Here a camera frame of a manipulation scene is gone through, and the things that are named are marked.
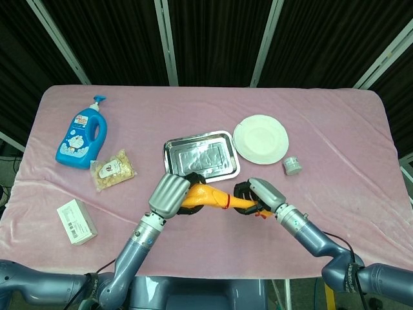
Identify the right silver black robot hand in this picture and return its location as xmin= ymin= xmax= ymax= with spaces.
xmin=232 ymin=176 xmax=287 ymax=216

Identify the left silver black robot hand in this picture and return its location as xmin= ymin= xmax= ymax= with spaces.
xmin=148 ymin=172 xmax=207 ymax=219

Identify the yellow rubber toy chicken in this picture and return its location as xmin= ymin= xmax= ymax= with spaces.
xmin=180 ymin=182 xmax=275 ymax=222

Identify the stainless steel tray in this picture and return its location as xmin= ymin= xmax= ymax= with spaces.
xmin=163 ymin=130 xmax=241 ymax=187

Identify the small white jar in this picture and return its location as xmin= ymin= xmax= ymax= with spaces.
xmin=283 ymin=156 xmax=303 ymax=176

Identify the white paper plate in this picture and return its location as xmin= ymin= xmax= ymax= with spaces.
xmin=232 ymin=114 xmax=290 ymax=165

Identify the clear bag of snacks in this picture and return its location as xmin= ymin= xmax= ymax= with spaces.
xmin=89 ymin=148 xmax=137 ymax=192

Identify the pink tablecloth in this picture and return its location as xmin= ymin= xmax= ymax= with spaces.
xmin=0 ymin=84 xmax=413 ymax=278

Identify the small white cardboard box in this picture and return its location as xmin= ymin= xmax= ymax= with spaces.
xmin=56 ymin=198 xmax=98 ymax=247

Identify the white table leg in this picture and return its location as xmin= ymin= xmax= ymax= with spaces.
xmin=270 ymin=279 xmax=291 ymax=310

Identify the blue pump bottle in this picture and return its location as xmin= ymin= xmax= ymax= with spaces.
xmin=55 ymin=94 xmax=108 ymax=171

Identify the blue-grey robot torso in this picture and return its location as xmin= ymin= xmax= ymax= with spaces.
xmin=128 ymin=276 xmax=268 ymax=310

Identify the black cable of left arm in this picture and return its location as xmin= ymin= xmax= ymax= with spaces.
xmin=93 ymin=258 xmax=117 ymax=275

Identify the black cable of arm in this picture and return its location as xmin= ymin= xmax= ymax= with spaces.
xmin=322 ymin=231 xmax=368 ymax=310
xmin=93 ymin=258 xmax=117 ymax=275

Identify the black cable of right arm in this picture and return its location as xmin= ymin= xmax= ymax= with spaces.
xmin=322 ymin=231 xmax=368 ymax=310

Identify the black strap on right arm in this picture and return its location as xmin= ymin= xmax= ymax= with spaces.
xmin=343 ymin=263 xmax=364 ymax=293

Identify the black strap on arm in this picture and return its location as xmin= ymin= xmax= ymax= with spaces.
xmin=343 ymin=263 xmax=364 ymax=293
xmin=84 ymin=273 xmax=101 ymax=303

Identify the black strap on left arm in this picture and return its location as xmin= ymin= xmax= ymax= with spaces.
xmin=84 ymin=273 xmax=101 ymax=303

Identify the white partition frame post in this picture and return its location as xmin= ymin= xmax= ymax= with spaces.
xmin=154 ymin=0 xmax=179 ymax=87
xmin=353 ymin=24 xmax=413 ymax=90
xmin=250 ymin=0 xmax=285 ymax=87
xmin=0 ymin=130 xmax=26 ymax=153
xmin=399 ymin=156 xmax=413 ymax=207
xmin=26 ymin=0 xmax=91 ymax=85

